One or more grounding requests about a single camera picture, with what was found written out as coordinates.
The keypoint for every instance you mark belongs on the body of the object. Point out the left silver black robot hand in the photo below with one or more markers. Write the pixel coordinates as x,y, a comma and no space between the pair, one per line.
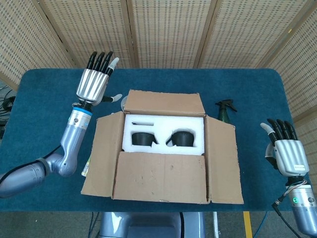
91,84

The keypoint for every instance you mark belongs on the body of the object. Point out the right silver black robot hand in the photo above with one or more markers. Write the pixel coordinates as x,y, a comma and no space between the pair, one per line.
291,156

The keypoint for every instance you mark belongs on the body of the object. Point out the red printed cardboard box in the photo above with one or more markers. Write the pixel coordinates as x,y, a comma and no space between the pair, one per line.
158,176

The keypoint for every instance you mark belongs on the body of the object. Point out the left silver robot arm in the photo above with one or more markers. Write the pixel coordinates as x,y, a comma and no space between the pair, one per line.
71,138

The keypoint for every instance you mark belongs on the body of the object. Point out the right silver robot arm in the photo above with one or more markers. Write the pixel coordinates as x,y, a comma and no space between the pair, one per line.
303,208

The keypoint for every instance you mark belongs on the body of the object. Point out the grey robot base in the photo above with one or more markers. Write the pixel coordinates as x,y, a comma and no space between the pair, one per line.
151,224

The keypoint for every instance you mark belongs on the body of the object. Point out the white round object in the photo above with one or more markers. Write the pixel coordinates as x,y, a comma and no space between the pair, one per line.
123,102

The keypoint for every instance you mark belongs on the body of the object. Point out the blue carpet table cover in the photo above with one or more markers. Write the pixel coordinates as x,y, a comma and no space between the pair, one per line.
44,104

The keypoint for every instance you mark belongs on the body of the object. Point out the green spray bottle black nozzle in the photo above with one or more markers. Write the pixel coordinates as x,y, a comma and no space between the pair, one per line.
225,112

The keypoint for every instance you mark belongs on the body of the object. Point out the yellow floor tape strip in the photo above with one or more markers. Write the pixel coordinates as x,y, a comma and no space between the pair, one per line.
247,224

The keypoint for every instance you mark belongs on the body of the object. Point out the white foam packing insert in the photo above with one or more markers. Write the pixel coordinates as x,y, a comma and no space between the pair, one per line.
163,124

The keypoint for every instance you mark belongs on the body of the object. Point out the green white plastic wrap roll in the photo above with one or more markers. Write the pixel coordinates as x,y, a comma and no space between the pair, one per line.
86,168

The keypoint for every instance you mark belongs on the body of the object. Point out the woven rattan folding screen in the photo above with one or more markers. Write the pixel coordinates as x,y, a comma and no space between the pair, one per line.
168,32

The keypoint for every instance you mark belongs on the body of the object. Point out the white table leg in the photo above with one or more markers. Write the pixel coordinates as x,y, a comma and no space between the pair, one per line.
216,224

